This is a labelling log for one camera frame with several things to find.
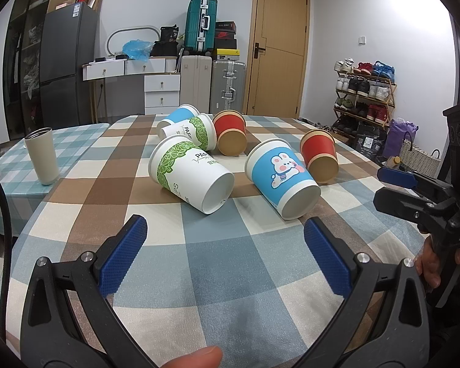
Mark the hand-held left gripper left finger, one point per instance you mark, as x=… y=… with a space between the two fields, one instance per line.
x=124 y=255

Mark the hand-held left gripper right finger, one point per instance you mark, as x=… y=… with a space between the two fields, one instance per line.
x=327 y=262

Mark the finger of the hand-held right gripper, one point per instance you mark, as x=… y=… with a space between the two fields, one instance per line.
x=396 y=176
x=398 y=203

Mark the blue bunny paper cup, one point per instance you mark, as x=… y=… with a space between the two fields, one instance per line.
x=281 y=176

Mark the large green leaf paper cup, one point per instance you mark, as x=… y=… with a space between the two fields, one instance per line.
x=188 y=172

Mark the red brown paper cup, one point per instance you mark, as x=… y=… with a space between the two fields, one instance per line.
x=230 y=132
x=319 y=153

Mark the small green leaf paper cup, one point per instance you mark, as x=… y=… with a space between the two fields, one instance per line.
x=188 y=130

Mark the plain blue paper cup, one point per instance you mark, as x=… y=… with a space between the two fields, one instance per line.
x=175 y=117

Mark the person's right hand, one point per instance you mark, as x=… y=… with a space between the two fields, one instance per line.
x=428 y=270

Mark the person's left hand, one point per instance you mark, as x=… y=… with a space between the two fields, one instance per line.
x=197 y=358

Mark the woven white basket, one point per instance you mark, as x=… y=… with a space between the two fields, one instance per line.
x=419 y=158

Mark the purple shopping bag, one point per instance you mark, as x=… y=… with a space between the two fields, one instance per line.
x=400 y=138

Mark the black printed sack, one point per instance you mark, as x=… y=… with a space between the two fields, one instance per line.
x=368 y=140

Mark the wooden shoe rack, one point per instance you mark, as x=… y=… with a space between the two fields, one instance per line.
x=352 y=101

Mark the rows of shoes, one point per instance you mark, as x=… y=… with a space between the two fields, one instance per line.
x=364 y=86

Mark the white steel tumbler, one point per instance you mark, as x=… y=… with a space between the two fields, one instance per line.
x=42 y=155

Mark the teal checked tablecloth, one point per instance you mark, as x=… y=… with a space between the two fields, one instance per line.
x=11 y=168

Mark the white dressing table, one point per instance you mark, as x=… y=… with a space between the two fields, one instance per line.
x=138 y=80

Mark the wooden door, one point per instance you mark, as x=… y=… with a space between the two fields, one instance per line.
x=280 y=46

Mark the cream suitcase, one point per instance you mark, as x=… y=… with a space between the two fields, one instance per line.
x=195 y=84

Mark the silver suitcase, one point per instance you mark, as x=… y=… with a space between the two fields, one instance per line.
x=228 y=86

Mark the dark grey refrigerator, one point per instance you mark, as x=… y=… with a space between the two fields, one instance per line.
x=63 y=61

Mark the blue plastic bag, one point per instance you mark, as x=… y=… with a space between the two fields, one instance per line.
x=137 y=50

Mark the yellow black shoe box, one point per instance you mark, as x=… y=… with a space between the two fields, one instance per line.
x=227 y=54

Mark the dark glass display cabinet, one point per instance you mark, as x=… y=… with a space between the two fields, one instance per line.
x=21 y=65

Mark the oval white framed mirror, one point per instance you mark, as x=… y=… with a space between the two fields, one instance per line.
x=117 y=36

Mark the black bag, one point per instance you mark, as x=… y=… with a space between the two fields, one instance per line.
x=168 y=40

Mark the red black shoe box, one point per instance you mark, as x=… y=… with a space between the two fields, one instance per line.
x=226 y=35

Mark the teal suitcase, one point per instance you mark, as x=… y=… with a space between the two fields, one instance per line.
x=201 y=27

